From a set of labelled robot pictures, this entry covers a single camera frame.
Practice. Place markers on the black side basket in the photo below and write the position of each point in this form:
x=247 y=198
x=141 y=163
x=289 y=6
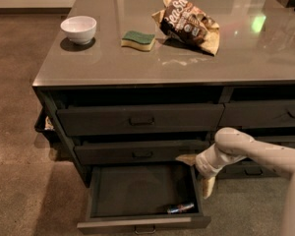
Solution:
x=41 y=127

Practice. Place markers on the middle left drawer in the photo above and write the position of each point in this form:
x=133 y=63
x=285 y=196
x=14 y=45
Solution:
x=136 y=152

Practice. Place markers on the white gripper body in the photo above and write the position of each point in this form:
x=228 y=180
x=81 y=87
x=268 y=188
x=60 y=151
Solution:
x=205 y=166

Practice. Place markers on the top right drawer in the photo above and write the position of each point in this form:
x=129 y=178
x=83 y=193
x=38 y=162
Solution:
x=259 y=114

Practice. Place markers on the green yellow sponge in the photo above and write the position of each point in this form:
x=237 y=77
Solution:
x=138 y=40

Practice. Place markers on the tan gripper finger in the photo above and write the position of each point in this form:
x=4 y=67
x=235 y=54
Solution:
x=207 y=186
x=189 y=159

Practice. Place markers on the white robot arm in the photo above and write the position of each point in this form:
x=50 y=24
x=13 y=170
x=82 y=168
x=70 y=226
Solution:
x=231 y=146

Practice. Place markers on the redbull can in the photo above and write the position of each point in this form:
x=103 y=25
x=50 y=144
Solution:
x=180 y=208

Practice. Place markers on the open bottom left drawer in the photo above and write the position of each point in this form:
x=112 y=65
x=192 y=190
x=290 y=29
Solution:
x=135 y=198

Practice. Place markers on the middle right drawer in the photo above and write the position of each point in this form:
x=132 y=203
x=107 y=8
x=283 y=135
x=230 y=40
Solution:
x=285 y=141

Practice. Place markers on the dark grey counter cabinet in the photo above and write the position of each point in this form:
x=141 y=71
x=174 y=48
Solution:
x=255 y=62

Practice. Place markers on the top left drawer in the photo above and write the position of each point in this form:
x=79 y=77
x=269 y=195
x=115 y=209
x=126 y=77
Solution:
x=139 y=119

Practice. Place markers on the brown chip bag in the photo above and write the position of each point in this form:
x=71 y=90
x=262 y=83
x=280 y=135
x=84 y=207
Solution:
x=182 y=20

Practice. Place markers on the white ceramic bowl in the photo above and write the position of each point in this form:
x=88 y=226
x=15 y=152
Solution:
x=79 y=29

